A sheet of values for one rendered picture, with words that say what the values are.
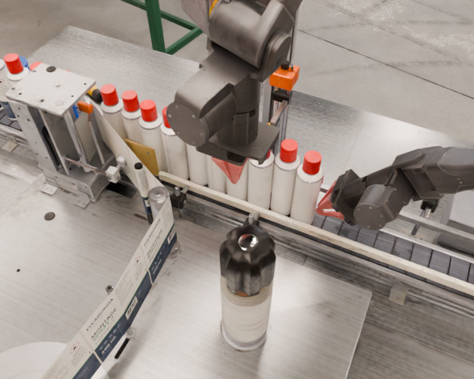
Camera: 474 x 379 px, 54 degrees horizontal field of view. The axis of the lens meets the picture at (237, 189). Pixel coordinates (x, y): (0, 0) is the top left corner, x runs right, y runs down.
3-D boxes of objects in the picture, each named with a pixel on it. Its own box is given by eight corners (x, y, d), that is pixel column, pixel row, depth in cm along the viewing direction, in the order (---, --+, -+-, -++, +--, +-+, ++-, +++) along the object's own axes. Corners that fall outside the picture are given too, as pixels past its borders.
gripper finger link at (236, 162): (240, 201, 67) (241, 156, 60) (196, 186, 69) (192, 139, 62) (259, 171, 71) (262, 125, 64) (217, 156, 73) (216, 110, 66)
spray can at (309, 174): (287, 226, 101) (297, 164, 85) (291, 207, 105) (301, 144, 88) (311, 231, 101) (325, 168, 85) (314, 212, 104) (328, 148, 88)
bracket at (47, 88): (4, 97, 89) (3, 93, 88) (42, 65, 95) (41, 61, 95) (62, 117, 86) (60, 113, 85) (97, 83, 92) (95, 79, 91)
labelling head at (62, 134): (45, 182, 109) (1, 96, 89) (79, 146, 116) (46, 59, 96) (94, 201, 105) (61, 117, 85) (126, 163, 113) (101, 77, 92)
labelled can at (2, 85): (3, 118, 123) (-32, 52, 107) (16, 106, 126) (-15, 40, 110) (19, 124, 122) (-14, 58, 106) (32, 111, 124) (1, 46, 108)
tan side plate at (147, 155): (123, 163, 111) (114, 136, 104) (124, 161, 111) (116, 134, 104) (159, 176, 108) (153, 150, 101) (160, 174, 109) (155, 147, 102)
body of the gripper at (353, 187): (328, 207, 88) (358, 195, 83) (343, 170, 94) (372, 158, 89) (350, 228, 90) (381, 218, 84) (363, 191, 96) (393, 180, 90)
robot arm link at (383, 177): (416, 180, 84) (398, 156, 83) (405, 203, 80) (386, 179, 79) (385, 191, 90) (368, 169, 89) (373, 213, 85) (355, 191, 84)
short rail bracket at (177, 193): (173, 221, 108) (167, 189, 99) (186, 202, 112) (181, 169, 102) (185, 226, 107) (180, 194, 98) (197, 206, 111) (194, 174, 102)
